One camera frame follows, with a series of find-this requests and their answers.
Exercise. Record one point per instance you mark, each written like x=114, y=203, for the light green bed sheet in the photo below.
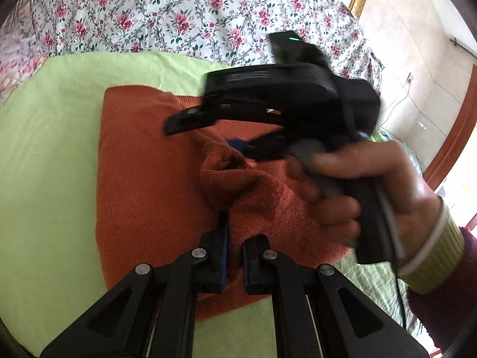
x=48, y=156

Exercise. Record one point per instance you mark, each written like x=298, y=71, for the wooden door frame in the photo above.
x=454, y=134

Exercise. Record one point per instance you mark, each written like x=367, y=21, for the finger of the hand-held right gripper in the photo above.
x=238, y=145
x=193, y=119

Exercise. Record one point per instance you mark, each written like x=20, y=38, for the floral quilt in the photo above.
x=149, y=7

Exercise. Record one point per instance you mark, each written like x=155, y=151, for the person's right hand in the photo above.
x=406, y=194

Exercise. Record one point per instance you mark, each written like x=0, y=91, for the wall socket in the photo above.
x=410, y=78

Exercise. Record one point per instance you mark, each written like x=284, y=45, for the orange knit sweater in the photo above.
x=149, y=194

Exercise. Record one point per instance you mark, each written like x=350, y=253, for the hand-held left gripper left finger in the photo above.
x=223, y=253

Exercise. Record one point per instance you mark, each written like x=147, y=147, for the person's right forearm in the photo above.
x=447, y=276

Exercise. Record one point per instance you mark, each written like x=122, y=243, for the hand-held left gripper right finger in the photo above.
x=246, y=268

